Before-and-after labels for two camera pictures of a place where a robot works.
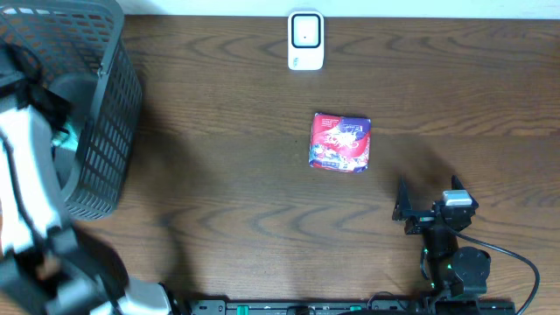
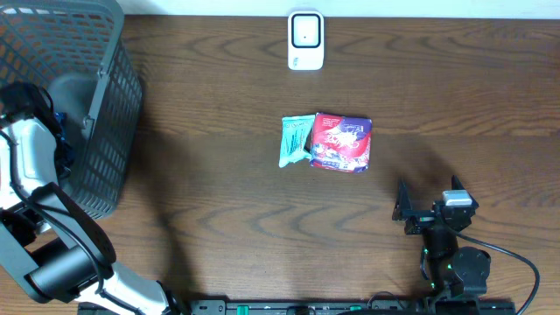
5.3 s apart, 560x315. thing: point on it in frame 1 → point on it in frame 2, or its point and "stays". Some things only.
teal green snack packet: (66, 138) → (294, 135)
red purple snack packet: (339, 143) stays
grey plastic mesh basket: (80, 47) stays
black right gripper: (419, 222) stays
